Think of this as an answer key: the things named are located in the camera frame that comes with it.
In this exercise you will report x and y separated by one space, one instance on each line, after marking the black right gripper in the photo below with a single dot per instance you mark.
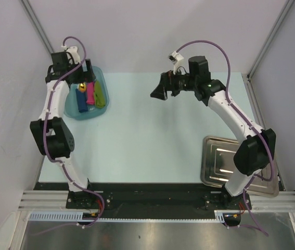
167 83

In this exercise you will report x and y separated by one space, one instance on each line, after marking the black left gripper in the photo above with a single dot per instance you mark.
86 76

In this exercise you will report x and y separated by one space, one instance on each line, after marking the dark blue paper napkin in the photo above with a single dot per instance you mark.
81 101

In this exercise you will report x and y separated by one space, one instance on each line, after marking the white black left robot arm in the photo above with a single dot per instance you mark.
52 136

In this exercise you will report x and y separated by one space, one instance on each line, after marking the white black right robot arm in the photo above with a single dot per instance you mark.
257 145

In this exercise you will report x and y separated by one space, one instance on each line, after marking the pink rolled napkin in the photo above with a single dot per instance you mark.
90 93

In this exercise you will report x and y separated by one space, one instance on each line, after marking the green rolled napkin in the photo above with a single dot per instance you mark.
99 97

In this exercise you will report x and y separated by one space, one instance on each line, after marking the translucent blue plastic bin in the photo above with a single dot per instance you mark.
71 107

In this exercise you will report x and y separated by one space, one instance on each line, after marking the stainless steel tray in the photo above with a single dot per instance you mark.
217 167

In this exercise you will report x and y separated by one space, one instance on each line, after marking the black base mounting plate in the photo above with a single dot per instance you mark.
150 200

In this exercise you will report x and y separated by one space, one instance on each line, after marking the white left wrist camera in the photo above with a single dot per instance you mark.
72 52

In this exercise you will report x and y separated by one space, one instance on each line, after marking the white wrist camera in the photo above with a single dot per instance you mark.
72 52
176 59

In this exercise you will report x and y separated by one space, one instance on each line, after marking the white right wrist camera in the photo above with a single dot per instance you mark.
176 59

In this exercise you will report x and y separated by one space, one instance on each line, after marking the light blue cable duct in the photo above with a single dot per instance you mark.
57 216

